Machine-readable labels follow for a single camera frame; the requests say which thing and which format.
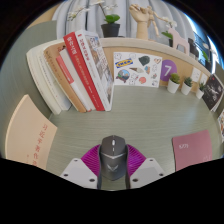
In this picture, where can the mauve pink mouse pad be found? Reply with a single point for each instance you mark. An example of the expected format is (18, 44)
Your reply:
(193, 150)

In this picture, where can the white wall socket plate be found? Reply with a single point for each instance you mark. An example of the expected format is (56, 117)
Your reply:
(204, 79)
(196, 75)

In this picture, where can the white orchid behind pink horse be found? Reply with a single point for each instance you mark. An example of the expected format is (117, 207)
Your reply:
(167, 34)

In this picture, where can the dark framed window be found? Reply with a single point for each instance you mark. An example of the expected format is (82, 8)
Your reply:
(206, 40)

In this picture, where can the dark grey computer mouse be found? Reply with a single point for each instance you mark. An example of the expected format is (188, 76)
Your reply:
(113, 160)

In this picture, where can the pink wooden horse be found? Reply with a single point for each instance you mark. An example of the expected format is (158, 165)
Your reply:
(178, 38)

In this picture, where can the light grey curtain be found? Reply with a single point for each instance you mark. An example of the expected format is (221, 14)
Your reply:
(125, 16)

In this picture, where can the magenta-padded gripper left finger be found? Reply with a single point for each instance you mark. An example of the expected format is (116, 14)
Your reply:
(78, 171)

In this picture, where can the white book with illustrated cover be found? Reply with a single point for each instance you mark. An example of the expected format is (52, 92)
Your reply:
(100, 63)

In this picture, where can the light wooden desk shelf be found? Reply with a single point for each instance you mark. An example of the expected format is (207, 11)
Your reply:
(133, 44)

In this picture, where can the green desk divider panel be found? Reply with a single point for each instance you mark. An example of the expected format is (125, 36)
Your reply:
(20, 66)

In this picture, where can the white sticker card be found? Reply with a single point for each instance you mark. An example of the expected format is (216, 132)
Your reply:
(136, 70)

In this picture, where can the beige book with red text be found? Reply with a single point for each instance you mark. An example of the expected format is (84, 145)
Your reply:
(30, 133)

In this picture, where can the purple round number sign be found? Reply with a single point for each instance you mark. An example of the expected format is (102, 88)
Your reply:
(168, 70)

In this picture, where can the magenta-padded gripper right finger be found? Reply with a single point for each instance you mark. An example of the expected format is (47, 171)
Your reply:
(148, 171)

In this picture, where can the black book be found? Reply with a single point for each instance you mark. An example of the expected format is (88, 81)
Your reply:
(212, 91)

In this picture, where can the white book with red spine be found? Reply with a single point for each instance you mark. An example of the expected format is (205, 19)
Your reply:
(78, 83)

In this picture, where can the wooden hand model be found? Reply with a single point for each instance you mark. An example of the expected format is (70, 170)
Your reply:
(141, 26)

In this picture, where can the brown book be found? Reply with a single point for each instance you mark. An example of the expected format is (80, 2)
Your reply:
(53, 55)

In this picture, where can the black wooden horse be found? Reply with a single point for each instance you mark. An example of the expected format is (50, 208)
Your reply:
(193, 45)

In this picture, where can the white orchid in black pot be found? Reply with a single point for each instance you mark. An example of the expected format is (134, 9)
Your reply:
(110, 30)
(206, 58)

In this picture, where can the small plant in white pot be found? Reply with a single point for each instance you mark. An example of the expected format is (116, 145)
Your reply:
(199, 94)
(186, 89)
(172, 87)

